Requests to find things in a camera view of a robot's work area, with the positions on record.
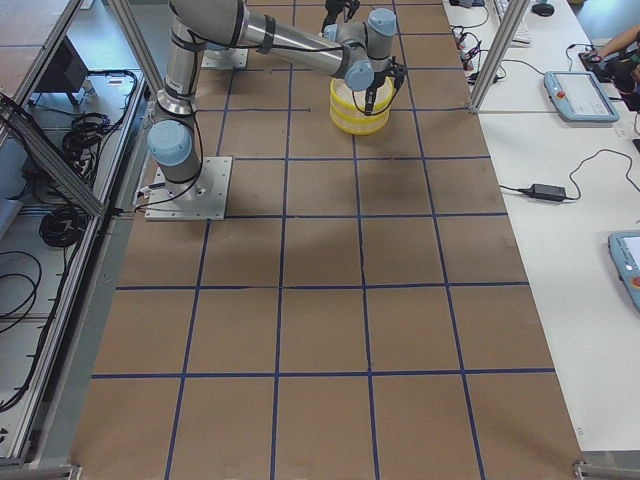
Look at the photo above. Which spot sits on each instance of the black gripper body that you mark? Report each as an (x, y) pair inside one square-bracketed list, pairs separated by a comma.
[(371, 93)]

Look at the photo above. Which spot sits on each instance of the yellow steamer layer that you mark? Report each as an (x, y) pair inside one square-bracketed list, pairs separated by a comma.
[(354, 123), (350, 103)]

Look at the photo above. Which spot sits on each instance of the white keyboard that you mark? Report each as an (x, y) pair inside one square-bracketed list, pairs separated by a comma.
[(510, 15)]

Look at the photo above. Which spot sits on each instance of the blue teach pendant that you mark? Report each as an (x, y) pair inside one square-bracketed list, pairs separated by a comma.
[(579, 97), (624, 250)]

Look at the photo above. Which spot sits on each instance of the black power adapter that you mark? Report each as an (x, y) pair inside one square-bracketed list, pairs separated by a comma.
[(547, 192)]

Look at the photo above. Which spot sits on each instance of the aluminium frame post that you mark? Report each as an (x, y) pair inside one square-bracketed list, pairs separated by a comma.
[(484, 81)]

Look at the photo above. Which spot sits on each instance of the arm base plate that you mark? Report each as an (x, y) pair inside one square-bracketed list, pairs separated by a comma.
[(225, 59), (206, 200)]

